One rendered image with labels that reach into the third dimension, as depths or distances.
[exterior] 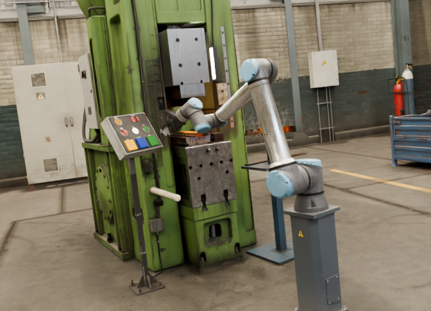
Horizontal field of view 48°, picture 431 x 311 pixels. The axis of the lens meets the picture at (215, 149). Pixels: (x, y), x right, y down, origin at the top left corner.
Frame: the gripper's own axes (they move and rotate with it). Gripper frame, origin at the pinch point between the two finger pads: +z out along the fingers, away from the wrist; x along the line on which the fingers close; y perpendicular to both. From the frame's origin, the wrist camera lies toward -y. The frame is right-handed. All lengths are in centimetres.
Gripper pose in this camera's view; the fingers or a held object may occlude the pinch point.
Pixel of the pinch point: (161, 131)
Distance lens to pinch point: 319.4
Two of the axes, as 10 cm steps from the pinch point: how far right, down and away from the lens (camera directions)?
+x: 5.9, -1.5, 7.9
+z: -6.4, 5.1, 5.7
